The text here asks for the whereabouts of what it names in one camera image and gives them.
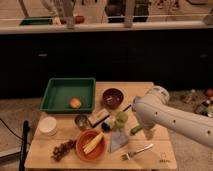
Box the green plastic tray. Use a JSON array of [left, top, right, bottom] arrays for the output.
[[40, 78, 96, 114]]

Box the wooden block eraser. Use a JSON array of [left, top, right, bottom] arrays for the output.
[[88, 109, 109, 127]]

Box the yellow corn cob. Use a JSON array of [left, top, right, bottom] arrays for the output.
[[83, 133, 104, 154]]

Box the green chili pepper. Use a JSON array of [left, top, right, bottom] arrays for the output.
[[130, 125, 143, 135]]

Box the red yellow apple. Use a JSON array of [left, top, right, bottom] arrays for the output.
[[69, 97, 82, 109]]

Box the distant green tray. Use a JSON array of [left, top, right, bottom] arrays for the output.
[[19, 17, 52, 26]]

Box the small metal cup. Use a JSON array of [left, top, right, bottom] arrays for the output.
[[74, 115, 88, 130]]

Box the orange plate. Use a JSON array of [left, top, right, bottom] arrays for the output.
[[76, 129, 106, 162]]

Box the grey blue cloth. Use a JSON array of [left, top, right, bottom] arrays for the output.
[[108, 128, 128, 153]]

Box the bunch of dark grapes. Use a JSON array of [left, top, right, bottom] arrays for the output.
[[52, 140, 76, 162]]

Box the green paper cup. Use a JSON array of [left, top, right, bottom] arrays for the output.
[[115, 112, 128, 128]]

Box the black stand pole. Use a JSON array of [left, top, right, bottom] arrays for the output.
[[19, 120, 30, 171]]

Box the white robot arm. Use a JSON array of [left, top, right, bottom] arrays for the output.
[[132, 86, 213, 149]]

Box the silver fork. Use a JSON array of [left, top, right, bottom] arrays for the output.
[[121, 144, 154, 161]]

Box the dark red bowl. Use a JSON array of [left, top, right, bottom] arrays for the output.
[[102, 88, 124, 109]]

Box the black white brush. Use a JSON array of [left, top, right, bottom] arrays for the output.
[[101, 105, 130, 132]]

